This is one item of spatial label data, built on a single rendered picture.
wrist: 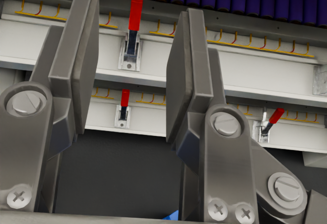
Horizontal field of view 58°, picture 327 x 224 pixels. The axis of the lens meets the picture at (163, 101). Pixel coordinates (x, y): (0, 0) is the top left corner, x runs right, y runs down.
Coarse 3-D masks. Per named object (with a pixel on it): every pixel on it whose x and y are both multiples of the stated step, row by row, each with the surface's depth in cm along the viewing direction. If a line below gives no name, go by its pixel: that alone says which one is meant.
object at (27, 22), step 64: (0, 0) 35; (64, 0) 35; (128, 0) 36; (192, 0) 37; (256, 0) 39; (320, 0) 41; (0, 64) 37; (128, 64) 37; (256, 64) 40; (320, 64) 41
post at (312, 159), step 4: (304, 152) 69; (308, 152) 67; (312, 152) 66; (316, 152) 64; (304, 156) 69; (308, 156) 67; (312, 156) 66; (316, 156) 64; (320, 156) 63; (324, 156) 62; (304, 160) 68; (308, 160) 67; (312, 160) 65; (316, 160) 64; (320, 160) 64; (324, 160) 64; (304, 164) 68; (308, 164) 67; (312, 164) 66; (316, 164) 66; (320, 164) 66; (324, 164) 66
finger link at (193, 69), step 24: (192, 24) 9; (192, 48) 9; (216, 48) 10; (168, 72) 12; (192, 72) 8; (216, 72) 10; (168, 96) 11; (192, 96) 8; (216, 96) 9; (168, 120) 10; (192, 120) 8; (192, 144) 8; (192, 168) 9; (264, 168) 8; (264, 192) 7; (288, 192) 7; (288, 216) 7
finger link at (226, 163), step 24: (216, 120) 8; (240, 120) 8; (216, 144) 7; (240, 144) 7; (216, 168) 7; (240, 168) 7; (192, 192) 9; (216, 192) 6; (240, 192) 7; (192, 216) 7; (216, 216) 6; (240, 216) 6
